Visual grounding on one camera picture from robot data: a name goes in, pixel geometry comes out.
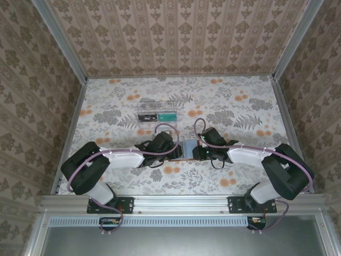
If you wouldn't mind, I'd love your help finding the brown leather card holder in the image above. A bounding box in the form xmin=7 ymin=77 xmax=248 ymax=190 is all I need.
xmin=170 ymin=140 xmax=199 ymax=162

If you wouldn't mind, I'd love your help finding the black vip card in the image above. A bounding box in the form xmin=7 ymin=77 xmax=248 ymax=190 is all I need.
xmin=138 ymin=113 xmax=158 ymax=123

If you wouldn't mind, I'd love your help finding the teal card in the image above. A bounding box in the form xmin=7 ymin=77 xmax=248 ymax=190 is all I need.
xmin=157 ymin=111 xmax=177 ymax=122

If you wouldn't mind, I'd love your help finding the clear acrylic card box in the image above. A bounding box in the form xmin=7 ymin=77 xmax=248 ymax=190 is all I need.
xmin=137 ymin=100 xmax=184 ymax=129

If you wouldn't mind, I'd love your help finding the small controller board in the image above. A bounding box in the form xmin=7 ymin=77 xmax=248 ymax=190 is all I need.
xmin=247 ymin=216 xmax=267 ymax=230
xmin=100 ymin=217 xmax=121 ymax=231

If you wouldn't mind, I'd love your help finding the grey metal panel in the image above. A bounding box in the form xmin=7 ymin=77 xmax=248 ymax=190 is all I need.
xmin=39 ymin=226 xmax=330 ymax=256

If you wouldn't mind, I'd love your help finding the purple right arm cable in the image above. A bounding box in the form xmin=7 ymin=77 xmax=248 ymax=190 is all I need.
xmin=193 ymin=118 xmax=315 ymax=235

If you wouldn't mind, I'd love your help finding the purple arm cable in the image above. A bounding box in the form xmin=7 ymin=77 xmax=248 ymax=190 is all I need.
xmin=193 ymin=118 xmax=315 ymax=235
xmin=68 ymin=123 xmax=180 ymax=235

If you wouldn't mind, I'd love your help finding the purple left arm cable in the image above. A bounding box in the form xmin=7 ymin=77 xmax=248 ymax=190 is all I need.
xmin=68 ymin=123 xmax=180 ymax=235

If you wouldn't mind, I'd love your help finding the aluminium mounting rail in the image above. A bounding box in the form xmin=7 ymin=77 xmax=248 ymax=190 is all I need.
xmin=39 ymin=194 xmax=327 ymax=214

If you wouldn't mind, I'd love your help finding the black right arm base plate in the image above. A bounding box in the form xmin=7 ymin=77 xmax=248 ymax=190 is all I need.
xmin=228 ymin=196 xmax=278 ymax=214

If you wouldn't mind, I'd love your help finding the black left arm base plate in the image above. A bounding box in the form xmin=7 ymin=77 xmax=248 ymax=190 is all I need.
xmin=87 ymin=196 xmax=134 ymax=214

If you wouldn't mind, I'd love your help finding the grey slotted cable duct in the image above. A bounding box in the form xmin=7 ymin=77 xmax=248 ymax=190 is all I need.
xmin=49 ymin=216 xmax=250 ymax=227

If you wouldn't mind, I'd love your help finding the thin aluminium table edge rail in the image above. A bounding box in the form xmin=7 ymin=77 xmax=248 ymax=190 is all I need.
xmin=86 ymin=75 xmax=274 ymax=80

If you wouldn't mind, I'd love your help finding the aluminium side rail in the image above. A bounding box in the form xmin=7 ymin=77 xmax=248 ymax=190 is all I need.
xmin=50 ymin=78 xmax=88 ymax=195
xmin=270 ymin=77 xmax=316 ymax=194

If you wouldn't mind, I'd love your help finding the aluminium frame post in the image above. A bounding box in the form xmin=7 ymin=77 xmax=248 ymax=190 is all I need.
xmin=31 ymin=0 xmax=88 ymax=82
xmin=272 ymin=0 xmax=327 ymax=81

